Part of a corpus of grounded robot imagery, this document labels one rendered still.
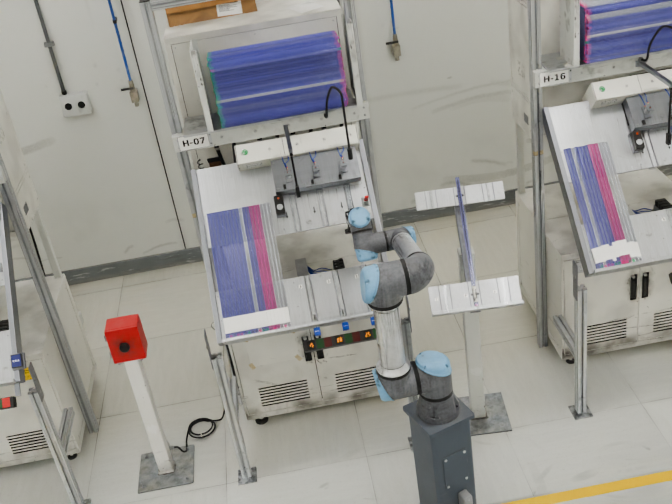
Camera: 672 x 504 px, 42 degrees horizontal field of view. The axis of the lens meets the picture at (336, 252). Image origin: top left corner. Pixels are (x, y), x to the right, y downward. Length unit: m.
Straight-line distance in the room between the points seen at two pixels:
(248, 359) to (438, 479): 1.05
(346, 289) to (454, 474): 0.80
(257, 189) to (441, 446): 1.23
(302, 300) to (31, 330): 1.26
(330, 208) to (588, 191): 1.02
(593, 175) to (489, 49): 1.69
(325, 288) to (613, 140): 1.31
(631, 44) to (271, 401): 2.11
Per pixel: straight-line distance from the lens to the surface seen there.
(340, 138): 3.50
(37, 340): 3.93
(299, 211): 3.48
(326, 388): 3.95
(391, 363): 2.93
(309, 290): 3.40
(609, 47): 3.68
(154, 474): 3.99
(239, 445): 3.73
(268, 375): 3.87
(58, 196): 5.32
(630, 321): 4.16
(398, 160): 5.26
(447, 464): 3.21
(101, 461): 4.17
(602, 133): 3.75
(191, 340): 4.74
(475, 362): 3.74
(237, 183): 3.54
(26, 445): 4.17
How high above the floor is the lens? 2.62
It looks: 30 degrees down
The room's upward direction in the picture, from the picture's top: 9 degrees counter-clockwise
